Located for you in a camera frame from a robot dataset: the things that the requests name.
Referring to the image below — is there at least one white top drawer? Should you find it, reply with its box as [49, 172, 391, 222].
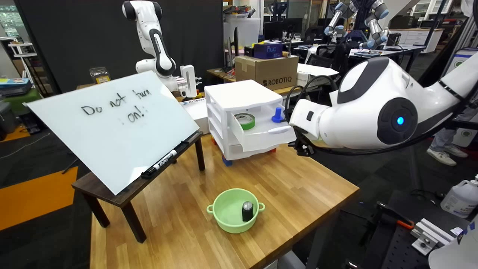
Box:
[228, 105, 296, 151]

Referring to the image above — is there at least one white drawer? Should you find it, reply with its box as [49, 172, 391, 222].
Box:
[228, 105, 296, 151]
[208, 120, 239, 151]
[214, 137, 273, 160]

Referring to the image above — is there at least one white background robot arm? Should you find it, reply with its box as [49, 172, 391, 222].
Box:
[121, 0, 197, 99]

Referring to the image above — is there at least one white middle drawer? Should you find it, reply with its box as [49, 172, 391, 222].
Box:
[208, 120, 239, 151]

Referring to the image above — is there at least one white bottom drawer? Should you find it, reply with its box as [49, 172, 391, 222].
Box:
[214, 137, 273, 160]

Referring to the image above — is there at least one green tape roll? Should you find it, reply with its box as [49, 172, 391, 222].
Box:
[234, 114, 255, 131]

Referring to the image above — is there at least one blue block foot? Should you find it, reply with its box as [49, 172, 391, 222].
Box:
[221, 157, 233, 168]

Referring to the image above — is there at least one blue plastic object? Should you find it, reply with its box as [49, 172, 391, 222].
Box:
[270, 108, 285, 123]

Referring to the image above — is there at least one white cardboard box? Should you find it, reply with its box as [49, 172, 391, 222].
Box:
[182, 99, 209, 135]

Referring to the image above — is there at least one black marker pen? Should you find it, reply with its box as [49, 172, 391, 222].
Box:
[140, 150, 178, 180]

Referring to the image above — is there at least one small black cylinder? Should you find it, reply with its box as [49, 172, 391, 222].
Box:
[242, 202, 254, 223]

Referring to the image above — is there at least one green plastic bowl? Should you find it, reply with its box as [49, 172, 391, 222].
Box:
[206, 189, 266, 234]

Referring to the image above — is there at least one brown cardboard box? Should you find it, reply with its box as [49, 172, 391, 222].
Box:
[234, 56, 297, 90]

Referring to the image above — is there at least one white whiteboard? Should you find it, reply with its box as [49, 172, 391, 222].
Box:
[28, 72, 200, 195]

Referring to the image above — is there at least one dark wooden stand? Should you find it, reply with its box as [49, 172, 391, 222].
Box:
[73, 131, 205, 243]

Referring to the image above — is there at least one white plastic jug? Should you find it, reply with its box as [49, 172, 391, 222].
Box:
[441, 180, 478, 219]

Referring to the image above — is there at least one white drawer chest frame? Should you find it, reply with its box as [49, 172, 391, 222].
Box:
[203, 80, 284, 162]

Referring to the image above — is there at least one orange handled clamp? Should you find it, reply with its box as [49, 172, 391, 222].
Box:
[358, 202, 415, 246]

